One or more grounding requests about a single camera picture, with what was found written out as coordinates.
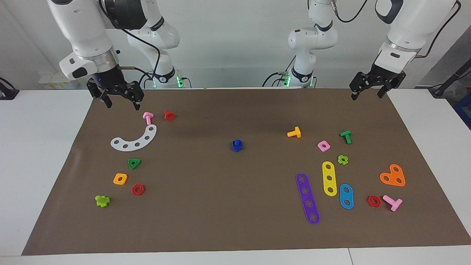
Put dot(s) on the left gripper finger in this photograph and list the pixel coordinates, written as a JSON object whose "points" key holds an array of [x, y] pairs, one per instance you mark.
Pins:
{"points": [[354, 95], [382, 93]]}

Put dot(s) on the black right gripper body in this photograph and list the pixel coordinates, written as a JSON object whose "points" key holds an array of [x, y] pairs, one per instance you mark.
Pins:
{"points": [[110, 82]]}

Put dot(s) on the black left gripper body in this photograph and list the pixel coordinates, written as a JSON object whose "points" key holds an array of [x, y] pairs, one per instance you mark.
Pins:
{"points": [[382, 77]]}

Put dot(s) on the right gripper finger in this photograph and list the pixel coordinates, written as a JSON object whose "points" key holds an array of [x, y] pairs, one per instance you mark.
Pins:
{"points": [[108, 102], [137, 106]]}

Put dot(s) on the blue square toy nut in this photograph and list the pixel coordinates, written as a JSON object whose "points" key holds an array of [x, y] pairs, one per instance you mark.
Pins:
{"points": [[235, 148]]}

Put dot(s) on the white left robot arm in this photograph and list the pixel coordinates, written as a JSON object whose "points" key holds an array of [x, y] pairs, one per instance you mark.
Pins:
{"points": [[408, 25]]}

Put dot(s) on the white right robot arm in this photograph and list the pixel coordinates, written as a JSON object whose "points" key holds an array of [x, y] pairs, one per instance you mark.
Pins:
{"points": [[84, 33]]}

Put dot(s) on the small pink toy bolt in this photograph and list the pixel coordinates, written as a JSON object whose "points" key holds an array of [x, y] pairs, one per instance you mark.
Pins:
{"points": [[148, 117]]}

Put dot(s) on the red toy bolt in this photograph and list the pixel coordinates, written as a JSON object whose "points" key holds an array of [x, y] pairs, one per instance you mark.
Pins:
{"points": [[169, 116]]}

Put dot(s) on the white curved five-hole plate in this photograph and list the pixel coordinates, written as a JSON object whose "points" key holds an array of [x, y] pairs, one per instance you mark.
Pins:
{"points": [[131, 146]]}

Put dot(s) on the green toy bolt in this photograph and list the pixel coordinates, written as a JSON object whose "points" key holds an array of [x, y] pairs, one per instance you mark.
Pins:
{"points": [[347, 138]]}

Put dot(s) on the white box yellow labels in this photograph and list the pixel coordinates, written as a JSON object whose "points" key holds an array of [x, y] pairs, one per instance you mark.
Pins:
{"points": [[55, 81]]}

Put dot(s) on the green triangle toy nut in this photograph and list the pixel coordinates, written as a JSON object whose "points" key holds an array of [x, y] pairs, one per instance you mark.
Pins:
{"points": [[137, 162]]}

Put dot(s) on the pink square toy nut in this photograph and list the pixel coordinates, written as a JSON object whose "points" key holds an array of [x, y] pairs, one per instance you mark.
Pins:
{"points": [[327, 148]]}

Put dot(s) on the lime cross toy nut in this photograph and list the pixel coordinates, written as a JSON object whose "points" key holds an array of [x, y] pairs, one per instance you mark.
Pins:
{"points": [[346, 161]]}

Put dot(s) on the black stand pole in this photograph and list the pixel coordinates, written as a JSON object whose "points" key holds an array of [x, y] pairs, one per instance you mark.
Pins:
{"points": [[450, 79]]}

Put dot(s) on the orange toy bolt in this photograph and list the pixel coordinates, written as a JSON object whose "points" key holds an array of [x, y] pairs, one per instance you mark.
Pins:
{"points": [[296, 133]]}

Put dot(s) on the orange square toy nut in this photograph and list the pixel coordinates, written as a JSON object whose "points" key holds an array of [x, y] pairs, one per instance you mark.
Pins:
{"points": [[124, 182]]}

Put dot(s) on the yellow three-hole plate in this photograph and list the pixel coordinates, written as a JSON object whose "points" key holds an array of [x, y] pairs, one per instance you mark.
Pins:
{"points": [[328, 172]]}

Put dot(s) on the orange angled three-hole plate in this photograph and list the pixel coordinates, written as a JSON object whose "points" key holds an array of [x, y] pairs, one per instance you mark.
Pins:
{"points": [[393, 176]]}

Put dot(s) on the blue crate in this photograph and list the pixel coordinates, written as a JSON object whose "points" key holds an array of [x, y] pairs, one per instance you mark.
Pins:
{"points": [[464, 110]]}

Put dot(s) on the red hexagon toy nut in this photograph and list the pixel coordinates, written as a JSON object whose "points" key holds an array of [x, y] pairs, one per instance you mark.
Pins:
{"points": [[134, 191], [379, 202]]}

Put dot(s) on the lime cross-head toy bolt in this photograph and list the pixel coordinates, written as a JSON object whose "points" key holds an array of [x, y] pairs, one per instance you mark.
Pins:
{"points": [[102, 201]]}

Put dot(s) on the blue two-hole plate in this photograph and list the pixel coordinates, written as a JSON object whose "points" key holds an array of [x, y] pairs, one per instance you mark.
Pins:
{"points": [[346, 196]]}

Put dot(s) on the large pink toy bolt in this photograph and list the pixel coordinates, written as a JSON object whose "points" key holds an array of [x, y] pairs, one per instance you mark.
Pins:
{"points": [[395, 204]]}

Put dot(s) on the purple four-hole plate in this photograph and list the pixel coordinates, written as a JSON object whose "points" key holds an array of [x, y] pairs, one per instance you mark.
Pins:
{"points": [[308, 197]]}

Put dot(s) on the brown table mat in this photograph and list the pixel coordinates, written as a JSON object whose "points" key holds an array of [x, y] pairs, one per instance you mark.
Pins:
{"points": [[235, 206]]}

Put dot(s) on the black clamp mount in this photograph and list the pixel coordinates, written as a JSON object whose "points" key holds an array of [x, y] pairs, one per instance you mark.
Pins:
{"points": [[7, 92]]}

